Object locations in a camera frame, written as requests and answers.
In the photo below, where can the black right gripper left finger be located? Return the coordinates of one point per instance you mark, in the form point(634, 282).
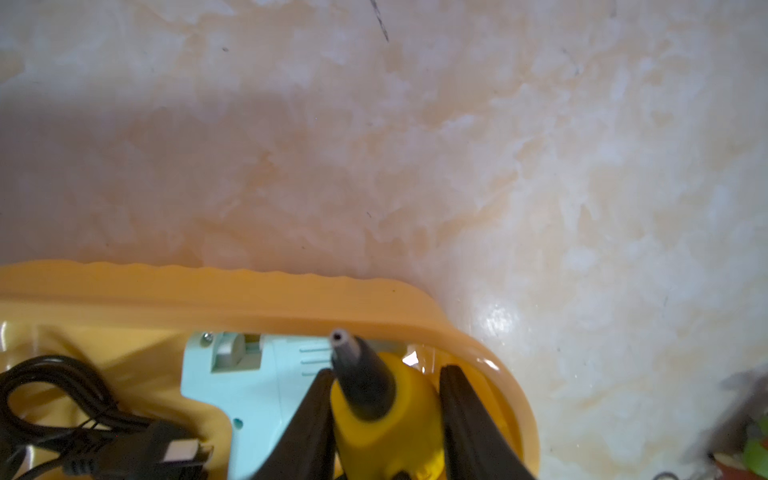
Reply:
point(307, 449)

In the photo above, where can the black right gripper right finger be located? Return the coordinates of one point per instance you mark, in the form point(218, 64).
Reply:
point(474, 448)

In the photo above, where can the mint green glue gun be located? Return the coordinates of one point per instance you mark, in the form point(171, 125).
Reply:
point(257, 381)

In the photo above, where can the yellow hot glue gun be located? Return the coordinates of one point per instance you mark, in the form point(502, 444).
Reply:
point(387, 418)

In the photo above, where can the yellow plastic storage box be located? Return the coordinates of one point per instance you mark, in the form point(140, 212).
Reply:
point(66, 293)

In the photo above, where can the red green toy keychain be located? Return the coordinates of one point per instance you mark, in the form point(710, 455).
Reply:
point(748, 463)

